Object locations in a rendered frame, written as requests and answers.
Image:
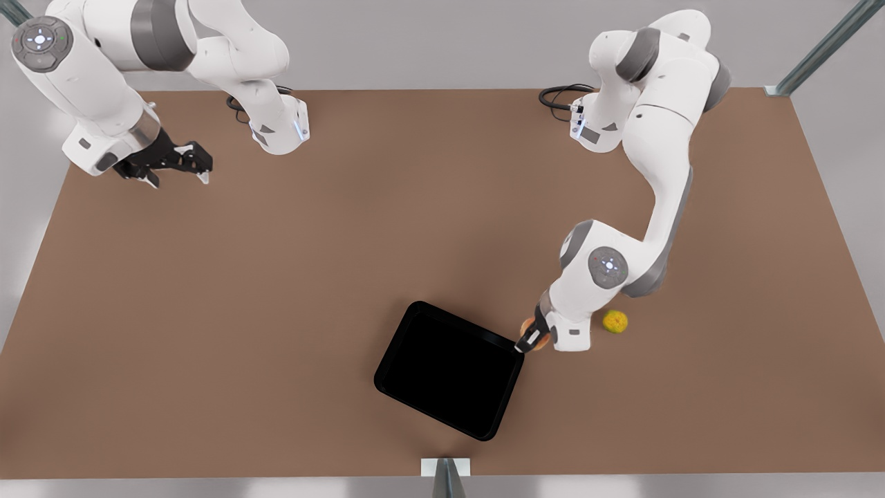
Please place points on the orange-red apple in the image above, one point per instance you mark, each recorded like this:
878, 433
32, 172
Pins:
541, 342

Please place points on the black storage box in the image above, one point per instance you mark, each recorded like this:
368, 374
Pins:
449, 370

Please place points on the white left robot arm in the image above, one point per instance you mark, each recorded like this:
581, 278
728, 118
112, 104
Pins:
657, 138

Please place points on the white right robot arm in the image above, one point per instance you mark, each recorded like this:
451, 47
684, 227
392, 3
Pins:
90, 76

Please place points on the yellow round fruit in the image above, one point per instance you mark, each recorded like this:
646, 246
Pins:
615, 321

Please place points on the silver frame post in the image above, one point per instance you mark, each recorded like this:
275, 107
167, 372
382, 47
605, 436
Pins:
446, 476
823, 48
15, 10

